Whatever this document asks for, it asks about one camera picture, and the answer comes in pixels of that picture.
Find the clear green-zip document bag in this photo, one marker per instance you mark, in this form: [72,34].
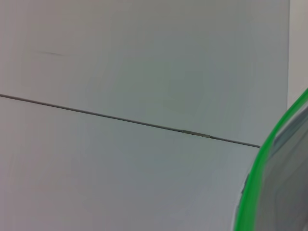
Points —
[284,180]

